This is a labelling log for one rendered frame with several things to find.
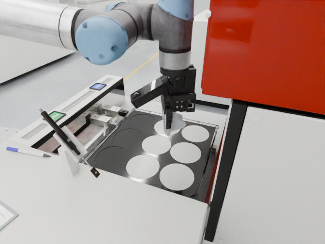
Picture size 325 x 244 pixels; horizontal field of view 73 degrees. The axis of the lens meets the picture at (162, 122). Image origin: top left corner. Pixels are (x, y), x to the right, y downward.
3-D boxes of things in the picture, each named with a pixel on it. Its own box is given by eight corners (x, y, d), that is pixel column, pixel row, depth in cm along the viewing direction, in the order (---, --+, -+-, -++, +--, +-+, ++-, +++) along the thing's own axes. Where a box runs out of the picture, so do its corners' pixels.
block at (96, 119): (112, 123, 88) (111, 116, 86) (107, 128, 86) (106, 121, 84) (95, 119, 91) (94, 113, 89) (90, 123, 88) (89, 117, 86)
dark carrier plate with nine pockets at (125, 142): (215, 128, 83) (215, 127, 82) (192, 202, 56) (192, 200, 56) (134, 111, 93) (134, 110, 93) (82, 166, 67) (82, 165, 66)
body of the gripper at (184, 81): (194, 114, 58) (199, 71, 51) (162, 117, 57) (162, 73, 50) (187, 100, 64) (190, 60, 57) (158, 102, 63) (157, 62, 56)
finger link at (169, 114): (172, 131, 59) (172, 103, 54) (166, 132, 59) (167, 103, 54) (169, 121, 63) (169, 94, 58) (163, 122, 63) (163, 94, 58)
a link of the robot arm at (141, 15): (90, 7, 43) (144, 8, 41) (113, -1, 51) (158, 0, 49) (97, 47, 47) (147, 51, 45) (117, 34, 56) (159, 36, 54)
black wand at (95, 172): (36, 111, 46) (38, 109, 46) (41, 108, 48) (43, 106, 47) (95, 178, 52) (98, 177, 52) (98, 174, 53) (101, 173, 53)
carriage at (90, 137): (124, 117, 97) (123, 112, 95) (66, 177, 69) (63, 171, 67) (108, 114, 99) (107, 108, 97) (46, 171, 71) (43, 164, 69)
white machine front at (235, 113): (240, 98, 118) (258, 17, 95) (212, 242, 55) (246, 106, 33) (234, 97, 119) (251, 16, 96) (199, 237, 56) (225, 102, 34)
